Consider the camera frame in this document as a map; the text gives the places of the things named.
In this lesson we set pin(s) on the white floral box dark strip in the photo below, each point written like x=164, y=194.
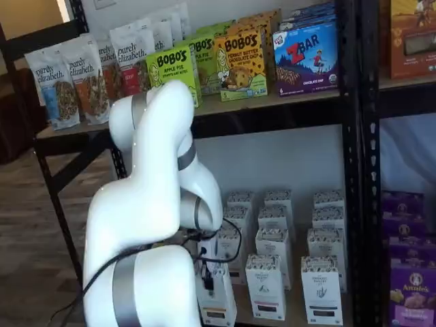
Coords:
x=327, y=218
x=325, y=242
x=322, y=293
x=328, y=199

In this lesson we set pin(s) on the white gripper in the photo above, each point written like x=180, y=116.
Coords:
x=209, y=247

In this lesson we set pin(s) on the orange label granola bag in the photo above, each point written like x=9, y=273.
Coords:
x=90, y=88

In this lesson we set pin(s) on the blue label granola bag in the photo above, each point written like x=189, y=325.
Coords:
x=51, y=85

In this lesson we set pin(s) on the white floral box yellow strip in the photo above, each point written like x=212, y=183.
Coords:
x=238, y=218
x=226, y=245
x=218, y=299
x=240, y=199

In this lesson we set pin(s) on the red label granola bag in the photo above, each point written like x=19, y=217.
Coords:
x=131, y=58

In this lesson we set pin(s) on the blue Zbar box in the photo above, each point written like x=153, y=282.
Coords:
x=306, y=17
x=306, y=58

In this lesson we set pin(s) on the green Bobo's apple pie box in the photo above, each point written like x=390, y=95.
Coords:
x=214, y=29
x=170, y=63
x=206, y=68

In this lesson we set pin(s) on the white floral box pink strip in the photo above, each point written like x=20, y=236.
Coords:
x=265, y=289
x=272, y=216
x=272, y=242
x=277, y=197

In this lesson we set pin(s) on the pale plastic sheet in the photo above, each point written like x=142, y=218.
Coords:
x=408, y=153

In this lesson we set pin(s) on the yellow Bobo's peanut butter box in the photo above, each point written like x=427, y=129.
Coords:
x=259, y=20
x=238, y=64

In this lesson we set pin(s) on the black metal shelving rack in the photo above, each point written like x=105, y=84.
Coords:
x=347, y=170
x=371, y=170

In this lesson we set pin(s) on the white granola bag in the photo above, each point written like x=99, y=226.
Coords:
x=107, y=58
x=163, y=30
x=182, y=20

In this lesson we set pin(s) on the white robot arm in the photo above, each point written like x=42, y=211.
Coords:
x=136, y=204

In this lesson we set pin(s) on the purple Annie's snack box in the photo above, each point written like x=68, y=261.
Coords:
x=403, y=225
x=408, y=252
x=412, y=299
x=402, y=202

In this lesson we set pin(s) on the orange snack box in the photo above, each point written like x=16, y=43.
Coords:
x=412, y=41

